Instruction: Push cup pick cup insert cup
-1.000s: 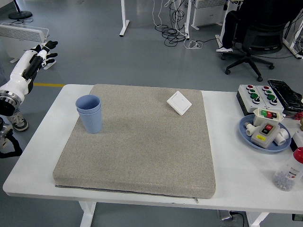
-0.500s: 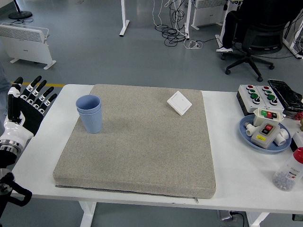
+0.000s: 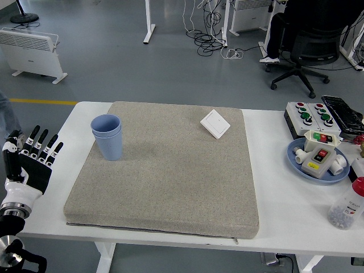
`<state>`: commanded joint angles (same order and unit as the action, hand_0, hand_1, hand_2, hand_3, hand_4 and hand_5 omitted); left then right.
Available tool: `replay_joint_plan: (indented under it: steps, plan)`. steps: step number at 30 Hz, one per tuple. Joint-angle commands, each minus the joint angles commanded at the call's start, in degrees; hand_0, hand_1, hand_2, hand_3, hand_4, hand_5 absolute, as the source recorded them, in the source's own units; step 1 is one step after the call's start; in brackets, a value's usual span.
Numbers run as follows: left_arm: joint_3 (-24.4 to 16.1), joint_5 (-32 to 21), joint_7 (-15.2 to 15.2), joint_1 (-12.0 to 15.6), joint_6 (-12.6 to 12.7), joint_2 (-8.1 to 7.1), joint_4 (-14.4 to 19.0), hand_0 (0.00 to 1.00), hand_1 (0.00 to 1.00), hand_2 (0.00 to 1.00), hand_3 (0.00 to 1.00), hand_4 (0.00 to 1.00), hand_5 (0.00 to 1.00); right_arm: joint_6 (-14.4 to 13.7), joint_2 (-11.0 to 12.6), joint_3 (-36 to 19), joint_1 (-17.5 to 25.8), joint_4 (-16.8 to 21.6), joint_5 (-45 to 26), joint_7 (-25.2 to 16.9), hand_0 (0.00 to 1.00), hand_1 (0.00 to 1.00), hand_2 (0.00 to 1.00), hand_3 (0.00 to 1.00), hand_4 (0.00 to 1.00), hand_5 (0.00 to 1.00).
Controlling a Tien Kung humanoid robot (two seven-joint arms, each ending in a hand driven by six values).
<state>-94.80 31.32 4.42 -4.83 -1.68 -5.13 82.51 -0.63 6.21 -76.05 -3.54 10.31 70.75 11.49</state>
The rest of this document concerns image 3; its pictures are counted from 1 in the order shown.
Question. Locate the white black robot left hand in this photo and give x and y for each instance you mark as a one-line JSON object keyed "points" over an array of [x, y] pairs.
{"points": [[34, 170]]}

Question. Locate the blue ribbed plastic cup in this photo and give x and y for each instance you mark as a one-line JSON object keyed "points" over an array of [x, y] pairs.
{"points": [[105, 123], [109, 150]]}

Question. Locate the white push-button control box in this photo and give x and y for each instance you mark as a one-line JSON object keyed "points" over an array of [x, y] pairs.
{"points": [[295, 118], [332, 128]]}

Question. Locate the standing person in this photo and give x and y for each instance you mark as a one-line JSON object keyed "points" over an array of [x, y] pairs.
{"points": [[5, 113]]}

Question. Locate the white panel heater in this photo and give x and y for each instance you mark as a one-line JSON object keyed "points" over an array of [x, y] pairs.
{"points": [[31, 57], [250, 17]]}

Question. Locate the grey-brown fabric mat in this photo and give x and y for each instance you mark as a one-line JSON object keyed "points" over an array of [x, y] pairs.
{"points": [[185, 185]]}

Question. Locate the black round fan stand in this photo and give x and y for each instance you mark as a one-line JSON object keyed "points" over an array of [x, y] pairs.
{"points": [[24, 18]]}

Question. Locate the white desk leg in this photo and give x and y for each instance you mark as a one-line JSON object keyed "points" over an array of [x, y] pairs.
{"points": [[225, 22], [148, 25]]}

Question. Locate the grey power strip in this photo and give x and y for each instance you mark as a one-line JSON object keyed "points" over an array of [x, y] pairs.
{"points": [[270, 258]]}

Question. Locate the white table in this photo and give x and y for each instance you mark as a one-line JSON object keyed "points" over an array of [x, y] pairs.
{"points": [[284, 204]]}

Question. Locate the blue round plate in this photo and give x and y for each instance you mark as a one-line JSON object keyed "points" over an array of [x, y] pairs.
{"points": [[294, 166]]}

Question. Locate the white pipe fitting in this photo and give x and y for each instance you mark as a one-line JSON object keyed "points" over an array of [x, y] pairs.
{"points": [[339, 165], [300, 156]]}

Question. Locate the seated person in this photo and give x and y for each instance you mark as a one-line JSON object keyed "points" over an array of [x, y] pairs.
{"points": [[276, 31]]}

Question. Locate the black office chair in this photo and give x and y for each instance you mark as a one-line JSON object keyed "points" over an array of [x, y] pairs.
{"points": [[315, 45]]}

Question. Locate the black plastic tray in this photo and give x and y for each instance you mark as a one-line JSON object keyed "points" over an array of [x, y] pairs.
{"points": [[342, 113]]}

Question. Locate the red-lidded clear screw jar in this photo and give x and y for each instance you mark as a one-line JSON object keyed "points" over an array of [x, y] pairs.
{"points": [[345, 210]]}

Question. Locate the white small box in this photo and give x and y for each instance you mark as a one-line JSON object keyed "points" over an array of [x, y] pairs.
{"points": [[358, 167]]}

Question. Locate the red small object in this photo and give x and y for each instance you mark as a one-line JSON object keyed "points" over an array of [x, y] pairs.
{"points": [[359, 140]]}

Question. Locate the white wall switch plate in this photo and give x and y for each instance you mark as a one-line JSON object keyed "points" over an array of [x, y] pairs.
{"points": [[215, 123]]}

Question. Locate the white green-red button switch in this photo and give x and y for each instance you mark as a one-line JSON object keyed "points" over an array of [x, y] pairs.
{"points": [[311, 140]]}

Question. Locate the grey red-button switch box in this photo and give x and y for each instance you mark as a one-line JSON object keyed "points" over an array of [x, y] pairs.
{"points": [[315, 167]]}

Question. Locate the white desk frame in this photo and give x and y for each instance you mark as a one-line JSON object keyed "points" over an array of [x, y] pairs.
{"points": [[349, 54]]}

